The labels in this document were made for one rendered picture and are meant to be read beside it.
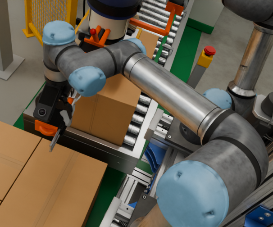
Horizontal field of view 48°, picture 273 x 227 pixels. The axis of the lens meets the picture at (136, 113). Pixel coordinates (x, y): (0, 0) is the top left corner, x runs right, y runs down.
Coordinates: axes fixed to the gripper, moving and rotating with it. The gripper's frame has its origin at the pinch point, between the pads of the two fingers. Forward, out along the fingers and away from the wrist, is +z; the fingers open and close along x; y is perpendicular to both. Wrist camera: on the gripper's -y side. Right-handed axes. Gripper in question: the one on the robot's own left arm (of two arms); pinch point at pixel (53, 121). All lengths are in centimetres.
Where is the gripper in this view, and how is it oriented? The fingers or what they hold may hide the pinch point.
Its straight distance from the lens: 102.2
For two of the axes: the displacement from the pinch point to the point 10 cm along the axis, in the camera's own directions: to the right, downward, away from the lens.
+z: -2.2, 6.0, 7.7
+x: -9.4, -3.4, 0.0
